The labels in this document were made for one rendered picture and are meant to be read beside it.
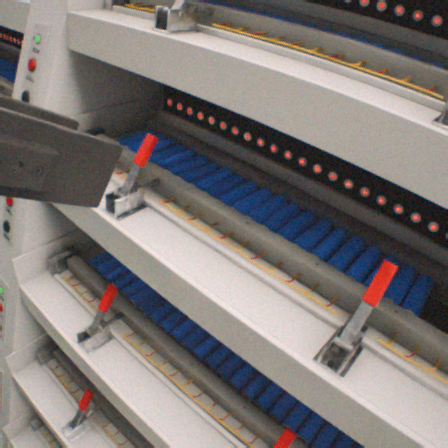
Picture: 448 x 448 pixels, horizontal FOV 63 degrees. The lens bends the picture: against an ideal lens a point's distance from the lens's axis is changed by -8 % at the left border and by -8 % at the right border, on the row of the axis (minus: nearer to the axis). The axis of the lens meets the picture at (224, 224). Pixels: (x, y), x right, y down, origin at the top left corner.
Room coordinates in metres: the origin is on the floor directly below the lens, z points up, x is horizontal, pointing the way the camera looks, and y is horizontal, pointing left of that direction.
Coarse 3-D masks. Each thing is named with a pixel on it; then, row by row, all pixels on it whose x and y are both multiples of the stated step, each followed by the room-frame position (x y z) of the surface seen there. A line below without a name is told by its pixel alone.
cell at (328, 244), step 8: (336, 232) 0.40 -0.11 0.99; (344, 232) 0.40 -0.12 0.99; (328, 240) 0.38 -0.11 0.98; (336, 240) 0.39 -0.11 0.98; (344, 240) 0.40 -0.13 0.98; (320, 248) 0.36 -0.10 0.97; (328, 248) 0.37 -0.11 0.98; (336, 248) 0.38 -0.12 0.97; (320, 256) 0.35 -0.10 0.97; (328, 256) 0.36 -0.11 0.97
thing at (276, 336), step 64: (128, 128) 0.58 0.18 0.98; (192, 128) 0.55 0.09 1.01; (320, 192) 0.45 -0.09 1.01; (128, 256) 0.36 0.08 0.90; (192, 256) 0.34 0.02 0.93; (256, 256) 0.36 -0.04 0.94; (256, 320) 0.28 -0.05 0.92; (320, 320) 0.30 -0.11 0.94; (320, 384) 0.24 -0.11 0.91; (384, 384) 0.24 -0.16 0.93
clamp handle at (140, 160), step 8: (152, 136) 0.40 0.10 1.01; (144, 144) 0.40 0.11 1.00; (152, 144) 0.40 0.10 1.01; (144, 152) 0.40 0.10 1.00; (136, 160) 0.40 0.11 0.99; (144, 160) 0.40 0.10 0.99; (136, 168) 0.39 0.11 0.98; (128, 176) 0.39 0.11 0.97; (136, 176) 0.39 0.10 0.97; (128, 184) 0.39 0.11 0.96; (120, 192) 0.39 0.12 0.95; (128, 192) 0.39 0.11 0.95
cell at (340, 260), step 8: (352, 240) 0.39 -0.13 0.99; (360, 240) 0.39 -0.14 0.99; (344, 248) 0.37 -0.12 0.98; (352, 248) 0.38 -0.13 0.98; (360, 248) 0.39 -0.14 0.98; (336, 256) 0.36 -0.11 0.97; (344, 256) 0.36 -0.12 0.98; (352, 256) 0.37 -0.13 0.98; (328, 264) 0.35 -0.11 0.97; (336, 264) 0.35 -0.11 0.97; (344, 264) 0.35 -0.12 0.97
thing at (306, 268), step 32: (128, 160) 0.46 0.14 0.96; (160, 192) 0.43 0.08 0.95; (192, 192) 0.41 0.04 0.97; (224, 224) 0.38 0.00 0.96; (256, 224) 0.38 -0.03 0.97; (288, 256) 0.34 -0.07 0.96; (320, 288) 0.32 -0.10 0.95; (352, 288) 0.31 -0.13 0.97; (384, 320) 0.29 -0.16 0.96; (416, 320) 0.29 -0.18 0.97; (416, 352) 0.28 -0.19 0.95
